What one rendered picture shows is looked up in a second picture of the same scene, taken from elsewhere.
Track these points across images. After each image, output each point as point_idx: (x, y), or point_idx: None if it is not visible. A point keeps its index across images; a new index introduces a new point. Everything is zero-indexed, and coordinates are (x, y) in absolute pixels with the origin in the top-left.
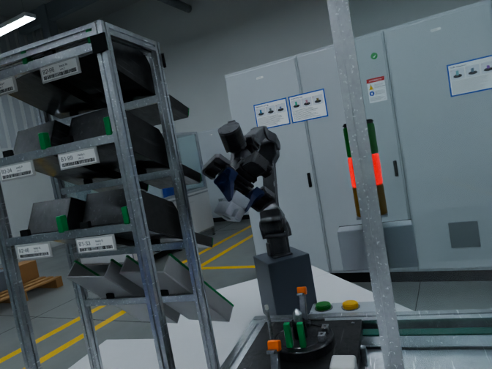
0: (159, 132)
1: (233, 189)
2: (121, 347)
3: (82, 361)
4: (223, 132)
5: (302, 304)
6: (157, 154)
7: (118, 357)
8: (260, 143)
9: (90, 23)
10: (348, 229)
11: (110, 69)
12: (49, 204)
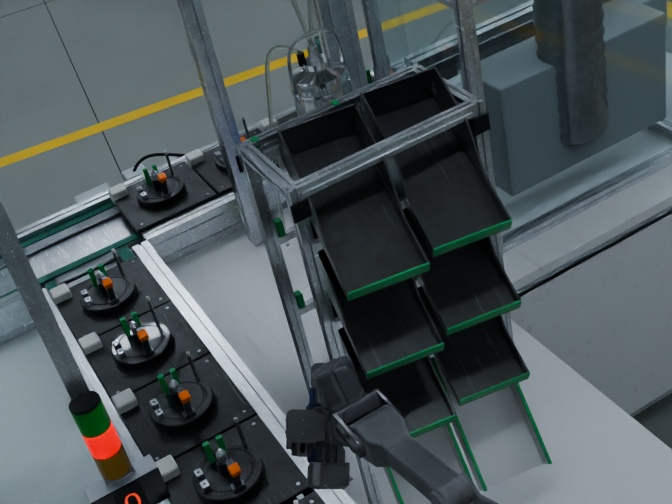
0: (327, 277)
1: (309, 407)
2: (654, 495)
3: (656, 447)
4: (330, 361)
5: None
6: (329, 292)
7: (616, 484)
8: (351, 449)
9: (246, 139)
10: (141, 461)
11: (248, 188)
12: None
